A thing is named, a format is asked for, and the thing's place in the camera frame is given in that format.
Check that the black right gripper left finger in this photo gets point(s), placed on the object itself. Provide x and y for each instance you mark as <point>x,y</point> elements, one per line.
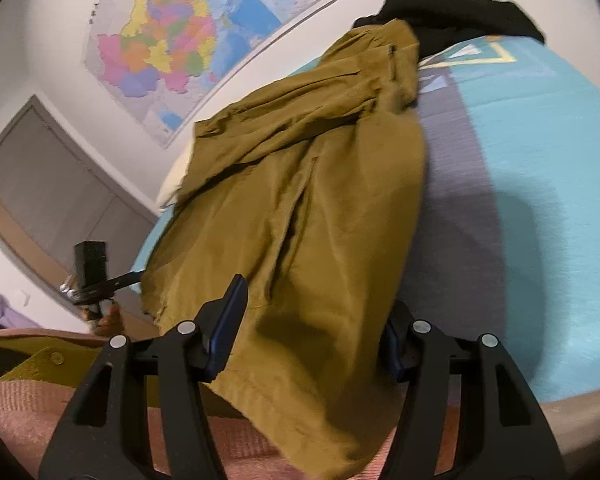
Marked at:
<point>104,431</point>

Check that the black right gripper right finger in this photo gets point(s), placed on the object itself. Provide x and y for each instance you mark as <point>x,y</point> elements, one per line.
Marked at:
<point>502,431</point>

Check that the olive green jacket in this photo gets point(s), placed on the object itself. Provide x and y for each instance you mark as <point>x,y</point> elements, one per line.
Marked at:
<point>295,188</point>

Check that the person's left hand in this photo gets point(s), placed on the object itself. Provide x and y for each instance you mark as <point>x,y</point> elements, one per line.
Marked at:
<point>104,324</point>

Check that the grey wooden door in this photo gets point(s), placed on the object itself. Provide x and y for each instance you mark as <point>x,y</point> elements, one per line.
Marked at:
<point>52,197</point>

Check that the cream white pillow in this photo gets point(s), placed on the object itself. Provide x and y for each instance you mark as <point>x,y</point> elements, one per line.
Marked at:
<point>173,180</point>

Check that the blue grey bed sheet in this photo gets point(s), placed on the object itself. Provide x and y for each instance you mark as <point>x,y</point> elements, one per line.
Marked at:
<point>507,238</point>

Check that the black garment on bed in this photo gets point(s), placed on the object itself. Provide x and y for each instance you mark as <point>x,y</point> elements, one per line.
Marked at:
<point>423,28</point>

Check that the colourful wall map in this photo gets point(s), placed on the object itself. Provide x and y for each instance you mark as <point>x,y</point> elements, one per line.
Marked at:
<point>161,60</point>

